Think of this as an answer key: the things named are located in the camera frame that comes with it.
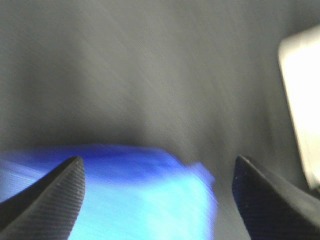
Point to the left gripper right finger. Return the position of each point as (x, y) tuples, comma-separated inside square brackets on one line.
[(271, 207)]

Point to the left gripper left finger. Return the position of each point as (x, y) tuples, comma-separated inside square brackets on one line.
[(48, 208)]

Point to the blue microfiber towel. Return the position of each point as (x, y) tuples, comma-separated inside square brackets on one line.
[(131, 193)]

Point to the black table cover cloth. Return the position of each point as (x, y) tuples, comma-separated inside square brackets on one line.
[(197, 78)]

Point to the white slotted plastic crate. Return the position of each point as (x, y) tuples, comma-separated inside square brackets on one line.
[(299, 63)]

